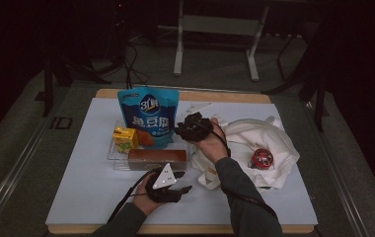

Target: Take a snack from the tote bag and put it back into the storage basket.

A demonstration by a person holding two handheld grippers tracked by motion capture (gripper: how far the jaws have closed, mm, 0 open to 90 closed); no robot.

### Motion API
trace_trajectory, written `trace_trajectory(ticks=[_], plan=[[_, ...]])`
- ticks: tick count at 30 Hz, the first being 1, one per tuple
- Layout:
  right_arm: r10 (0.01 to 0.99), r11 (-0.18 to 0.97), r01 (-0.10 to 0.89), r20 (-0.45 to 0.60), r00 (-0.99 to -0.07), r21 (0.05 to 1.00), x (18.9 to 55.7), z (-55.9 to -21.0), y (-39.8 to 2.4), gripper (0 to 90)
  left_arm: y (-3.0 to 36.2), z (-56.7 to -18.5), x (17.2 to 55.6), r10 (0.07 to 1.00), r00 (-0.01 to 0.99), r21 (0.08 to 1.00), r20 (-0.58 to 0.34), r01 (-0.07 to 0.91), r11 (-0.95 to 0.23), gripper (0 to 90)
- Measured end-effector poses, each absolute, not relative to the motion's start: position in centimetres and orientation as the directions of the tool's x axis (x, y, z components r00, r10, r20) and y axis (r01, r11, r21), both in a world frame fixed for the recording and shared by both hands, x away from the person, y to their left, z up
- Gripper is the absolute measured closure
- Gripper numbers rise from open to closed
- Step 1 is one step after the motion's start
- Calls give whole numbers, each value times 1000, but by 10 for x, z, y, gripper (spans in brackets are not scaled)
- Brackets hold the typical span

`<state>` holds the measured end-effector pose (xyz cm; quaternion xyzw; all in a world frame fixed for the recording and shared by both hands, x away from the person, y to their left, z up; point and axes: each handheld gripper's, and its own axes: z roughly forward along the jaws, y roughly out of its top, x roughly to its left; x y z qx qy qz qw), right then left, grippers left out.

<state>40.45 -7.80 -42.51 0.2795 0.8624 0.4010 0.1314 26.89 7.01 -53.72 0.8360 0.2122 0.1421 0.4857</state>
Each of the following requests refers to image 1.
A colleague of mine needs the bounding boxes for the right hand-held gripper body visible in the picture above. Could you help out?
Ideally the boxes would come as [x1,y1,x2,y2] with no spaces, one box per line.
[180,102,215,143]

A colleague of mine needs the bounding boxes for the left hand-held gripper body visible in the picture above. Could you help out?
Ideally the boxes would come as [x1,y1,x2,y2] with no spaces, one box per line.
[144,163,184,204]

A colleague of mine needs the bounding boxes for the brown carton box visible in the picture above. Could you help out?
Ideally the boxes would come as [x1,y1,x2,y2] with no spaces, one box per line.
[127,148,188,172]

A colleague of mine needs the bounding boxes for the blue snack pouch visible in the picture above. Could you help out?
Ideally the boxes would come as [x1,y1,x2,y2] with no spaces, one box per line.
[116,86,181,150]

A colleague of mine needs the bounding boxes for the yellow drink carton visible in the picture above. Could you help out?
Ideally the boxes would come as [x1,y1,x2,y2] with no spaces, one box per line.
[112,126,140,154]

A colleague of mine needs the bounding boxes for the clear plastic container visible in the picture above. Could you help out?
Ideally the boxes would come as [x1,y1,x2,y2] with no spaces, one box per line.
[107,119,193,173]

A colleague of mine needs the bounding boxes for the white canvas tote bag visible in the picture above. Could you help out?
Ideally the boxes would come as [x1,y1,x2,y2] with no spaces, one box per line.
[189,115,301,192]

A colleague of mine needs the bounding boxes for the person's left hand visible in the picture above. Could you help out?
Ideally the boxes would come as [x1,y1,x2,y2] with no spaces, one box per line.
[132,179,168,217]

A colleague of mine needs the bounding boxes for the person's right hand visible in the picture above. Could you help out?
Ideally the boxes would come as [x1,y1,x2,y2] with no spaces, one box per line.
[193,118,230,164]

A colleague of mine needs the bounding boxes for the red round can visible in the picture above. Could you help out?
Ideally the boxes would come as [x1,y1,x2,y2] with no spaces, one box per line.
[249,147,274,170]

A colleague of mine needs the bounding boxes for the white table mat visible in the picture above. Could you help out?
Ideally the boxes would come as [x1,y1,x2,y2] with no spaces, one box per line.
[45,97,318,227]

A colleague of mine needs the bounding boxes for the black metal stand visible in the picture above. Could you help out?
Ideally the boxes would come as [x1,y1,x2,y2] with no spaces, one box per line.
[262,33,329,132]

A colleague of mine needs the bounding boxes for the black tripod stand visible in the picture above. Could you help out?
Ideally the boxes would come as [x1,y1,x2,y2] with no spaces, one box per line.
[41,48,113,119]

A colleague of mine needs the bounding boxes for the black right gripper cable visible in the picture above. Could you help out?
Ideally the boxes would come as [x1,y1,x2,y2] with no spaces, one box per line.
[204,118,279,221]

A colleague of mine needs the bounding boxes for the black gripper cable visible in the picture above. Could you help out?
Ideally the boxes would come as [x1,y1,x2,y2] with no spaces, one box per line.
[107,167,161,223]
[204,118,279,221]

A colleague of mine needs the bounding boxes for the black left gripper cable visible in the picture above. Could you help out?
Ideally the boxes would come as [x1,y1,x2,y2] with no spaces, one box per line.
[107,167,161,223]

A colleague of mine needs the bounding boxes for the black floor cables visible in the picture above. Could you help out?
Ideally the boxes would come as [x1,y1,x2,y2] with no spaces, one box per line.
[121,42,151,91]

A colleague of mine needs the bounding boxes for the white metal stand frame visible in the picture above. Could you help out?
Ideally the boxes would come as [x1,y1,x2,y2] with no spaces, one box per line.
[173,0,270,82]

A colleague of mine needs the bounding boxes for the metal floor rail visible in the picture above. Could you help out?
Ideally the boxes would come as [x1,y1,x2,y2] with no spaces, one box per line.
[0,108,55,231]
[323,144,371,237]

